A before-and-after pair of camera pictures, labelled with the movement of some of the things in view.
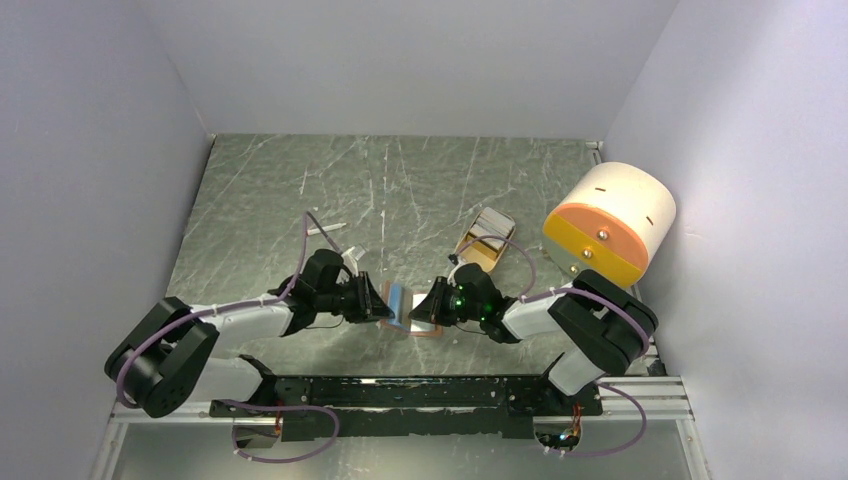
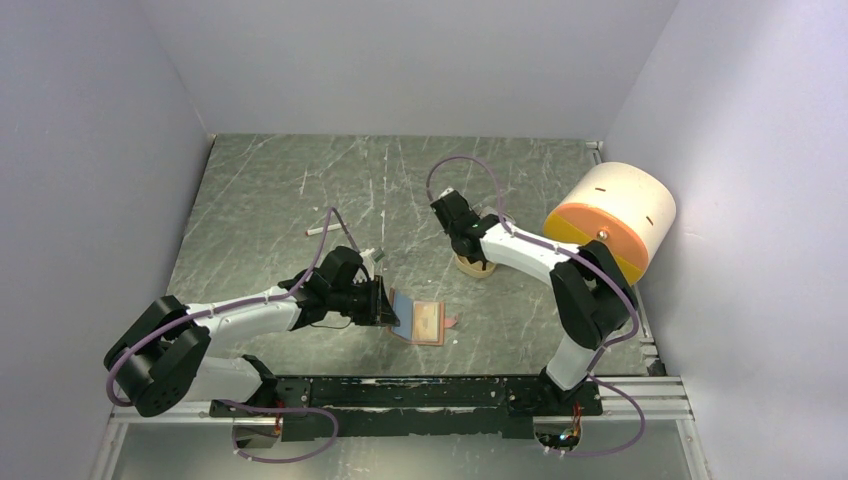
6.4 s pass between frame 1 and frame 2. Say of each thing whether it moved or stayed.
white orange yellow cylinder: stayed
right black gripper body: moved
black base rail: stayed
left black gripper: stayed
